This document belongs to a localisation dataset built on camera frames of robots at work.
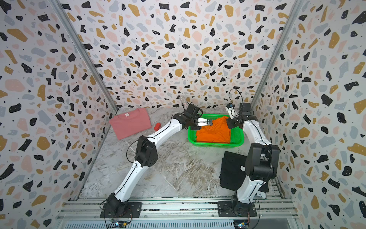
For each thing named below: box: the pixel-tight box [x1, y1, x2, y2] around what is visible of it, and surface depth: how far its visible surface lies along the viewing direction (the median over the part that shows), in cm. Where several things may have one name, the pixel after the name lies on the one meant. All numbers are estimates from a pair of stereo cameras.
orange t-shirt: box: [196, 116, 231, 144], surface depth 100 cm
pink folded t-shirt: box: [109, 107, 153, 141], surface depth 115 cm
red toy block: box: [153, 122, 162, 132], surface depth 112 cm
